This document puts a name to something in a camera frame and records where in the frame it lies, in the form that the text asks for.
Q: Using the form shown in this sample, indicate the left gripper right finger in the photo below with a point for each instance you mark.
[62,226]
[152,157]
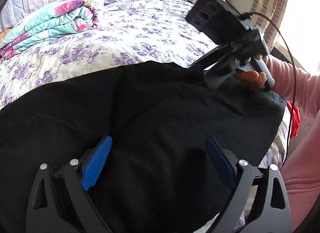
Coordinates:
[224,167]

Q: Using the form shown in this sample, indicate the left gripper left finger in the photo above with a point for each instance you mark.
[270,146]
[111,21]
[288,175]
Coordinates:
[94,162]

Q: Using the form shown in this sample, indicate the black pants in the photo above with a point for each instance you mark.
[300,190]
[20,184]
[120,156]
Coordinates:
[157,177]

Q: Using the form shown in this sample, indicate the pink sleeved right forearm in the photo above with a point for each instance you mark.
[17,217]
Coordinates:
[296,85]

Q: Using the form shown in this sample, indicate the right hand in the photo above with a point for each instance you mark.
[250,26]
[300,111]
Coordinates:
[253,79]

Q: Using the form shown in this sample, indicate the beige brick pattern curtain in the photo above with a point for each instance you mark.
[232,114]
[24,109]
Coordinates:
[274,10]

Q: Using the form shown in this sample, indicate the purple floral bedsheet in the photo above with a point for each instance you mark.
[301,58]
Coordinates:
[133,32]

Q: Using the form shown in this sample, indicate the colourful folded blanket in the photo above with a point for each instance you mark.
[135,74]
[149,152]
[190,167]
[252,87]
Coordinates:
[52,21]

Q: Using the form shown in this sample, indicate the black camera box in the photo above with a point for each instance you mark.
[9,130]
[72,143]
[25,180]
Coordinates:
[219,20]

